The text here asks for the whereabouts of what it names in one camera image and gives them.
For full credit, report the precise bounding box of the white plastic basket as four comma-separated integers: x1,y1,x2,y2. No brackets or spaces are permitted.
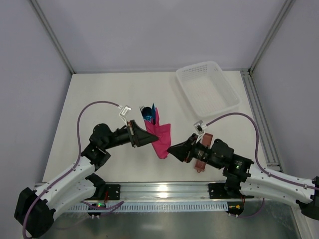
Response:
175,61,241,118

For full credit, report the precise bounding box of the aluminium frame post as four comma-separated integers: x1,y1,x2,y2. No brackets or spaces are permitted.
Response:
249,0,296,74
28,0,76,75

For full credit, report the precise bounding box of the right controller board black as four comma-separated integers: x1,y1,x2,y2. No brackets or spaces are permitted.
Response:
226,204,244,218

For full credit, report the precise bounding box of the white slotted cable duct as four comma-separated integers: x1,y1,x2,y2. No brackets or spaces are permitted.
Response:
62,202,229,213

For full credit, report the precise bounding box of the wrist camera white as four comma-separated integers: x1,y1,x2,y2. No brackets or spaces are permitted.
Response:
118,105,132,124
193,120,207,142

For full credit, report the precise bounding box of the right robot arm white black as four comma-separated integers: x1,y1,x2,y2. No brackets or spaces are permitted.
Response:
167,134,319,220

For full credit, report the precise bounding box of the right aluminium frame post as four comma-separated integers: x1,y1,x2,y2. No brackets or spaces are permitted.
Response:
249,0,296,74

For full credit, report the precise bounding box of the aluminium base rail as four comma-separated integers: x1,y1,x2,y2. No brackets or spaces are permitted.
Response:
32,181,257,201

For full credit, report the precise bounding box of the right side aluminium rail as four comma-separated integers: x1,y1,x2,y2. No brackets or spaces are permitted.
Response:
240,69,280,167

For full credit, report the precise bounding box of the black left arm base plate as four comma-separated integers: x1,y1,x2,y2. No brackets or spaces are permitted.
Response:
87,184,121,201

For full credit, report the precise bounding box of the blue metallic fork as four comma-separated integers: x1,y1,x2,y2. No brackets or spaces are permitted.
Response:
139,106,145,117

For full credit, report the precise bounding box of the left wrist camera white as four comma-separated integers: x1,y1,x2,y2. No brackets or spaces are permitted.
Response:
118,105,132,124

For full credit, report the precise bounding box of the pink paper napkin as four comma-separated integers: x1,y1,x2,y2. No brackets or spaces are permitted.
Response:
144,108,171,159

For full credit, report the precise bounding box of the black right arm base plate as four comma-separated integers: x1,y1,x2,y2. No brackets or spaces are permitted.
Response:
208,182,254,199

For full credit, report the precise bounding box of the left controller board black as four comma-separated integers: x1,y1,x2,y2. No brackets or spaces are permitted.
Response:
88,203,107,219

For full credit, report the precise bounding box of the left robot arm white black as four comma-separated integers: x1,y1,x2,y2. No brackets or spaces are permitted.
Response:
14,120,159,239

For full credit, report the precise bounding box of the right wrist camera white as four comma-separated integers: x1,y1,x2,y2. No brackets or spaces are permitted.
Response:
193,120,207,142

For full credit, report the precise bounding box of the left aluminium frame post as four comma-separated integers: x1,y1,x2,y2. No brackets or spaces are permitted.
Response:
28,0,76,75

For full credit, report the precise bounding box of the brown utensil tray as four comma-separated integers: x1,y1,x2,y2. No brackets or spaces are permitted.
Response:
194,133,213,173

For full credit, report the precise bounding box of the controller board black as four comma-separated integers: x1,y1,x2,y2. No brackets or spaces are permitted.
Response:
226,204,244,218
88,203,107,219

